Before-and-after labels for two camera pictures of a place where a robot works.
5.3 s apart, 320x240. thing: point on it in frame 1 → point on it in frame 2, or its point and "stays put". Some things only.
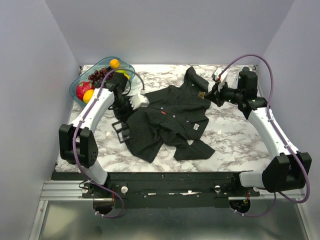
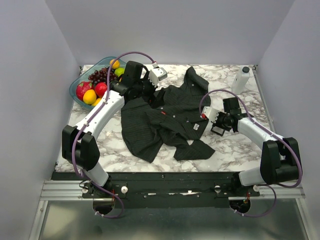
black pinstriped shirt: (174, 115) stays put
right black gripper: (214, 95) → (216, 124)
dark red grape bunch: (98, 75) stays put
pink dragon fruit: (81, 87) stays put
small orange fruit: (114, 63) stays put
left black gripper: (122, 116) → (158, 100)
